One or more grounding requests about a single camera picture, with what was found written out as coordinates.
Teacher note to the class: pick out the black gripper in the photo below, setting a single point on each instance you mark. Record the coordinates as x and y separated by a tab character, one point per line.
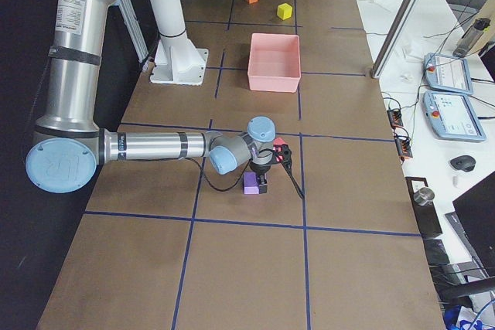
260	170

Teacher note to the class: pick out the purple foam cube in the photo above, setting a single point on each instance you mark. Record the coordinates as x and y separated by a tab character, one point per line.
250	182

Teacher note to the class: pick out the yellow foam cube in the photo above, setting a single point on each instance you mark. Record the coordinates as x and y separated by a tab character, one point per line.
284	11

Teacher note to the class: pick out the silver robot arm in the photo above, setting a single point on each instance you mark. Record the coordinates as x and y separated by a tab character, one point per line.
68	146

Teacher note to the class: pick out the pink plastic bin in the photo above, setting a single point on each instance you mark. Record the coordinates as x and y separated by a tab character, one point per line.
274	63

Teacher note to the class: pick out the pink foam cube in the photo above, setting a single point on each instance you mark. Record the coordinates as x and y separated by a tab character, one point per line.
279	142

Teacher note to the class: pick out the steel cup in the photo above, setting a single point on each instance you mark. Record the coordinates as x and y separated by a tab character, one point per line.
423	196

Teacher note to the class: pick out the lower teach pendant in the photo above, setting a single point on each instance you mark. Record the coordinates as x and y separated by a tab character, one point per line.
452	117

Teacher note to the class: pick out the teach pendant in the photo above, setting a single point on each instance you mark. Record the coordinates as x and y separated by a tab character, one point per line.
447	73
452	117

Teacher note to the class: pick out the black computer mouse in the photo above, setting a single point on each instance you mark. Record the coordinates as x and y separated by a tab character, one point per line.
464	163

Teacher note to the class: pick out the upper teach pendant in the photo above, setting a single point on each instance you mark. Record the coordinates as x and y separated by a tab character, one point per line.
447	73

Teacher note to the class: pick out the grey water bottle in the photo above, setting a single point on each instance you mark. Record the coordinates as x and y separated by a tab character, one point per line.
471	36

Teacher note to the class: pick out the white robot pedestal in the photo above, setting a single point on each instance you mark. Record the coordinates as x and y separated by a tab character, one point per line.
177	60

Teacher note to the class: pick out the aluminium frame post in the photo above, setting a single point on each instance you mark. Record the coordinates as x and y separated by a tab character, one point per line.
392	37

